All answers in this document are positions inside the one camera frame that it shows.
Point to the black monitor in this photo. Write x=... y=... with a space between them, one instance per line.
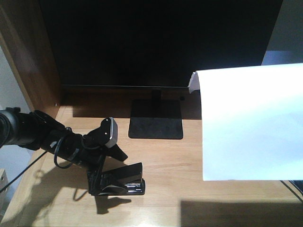
x=154 y=43

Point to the black monitor stand base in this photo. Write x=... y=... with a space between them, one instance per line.
x=156 y=118

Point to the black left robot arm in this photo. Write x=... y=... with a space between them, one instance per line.
x=37 y=130

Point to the black orange stapler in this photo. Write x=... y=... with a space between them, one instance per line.
x=125 y=181

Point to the white paper sheet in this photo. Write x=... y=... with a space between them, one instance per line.
x=252 y=122

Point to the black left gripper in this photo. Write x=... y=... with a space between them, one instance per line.
x=69 y=148

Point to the wooden desk with drawers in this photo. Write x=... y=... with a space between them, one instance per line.
x=176 y=195

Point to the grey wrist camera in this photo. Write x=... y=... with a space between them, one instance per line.
x=109 y=132

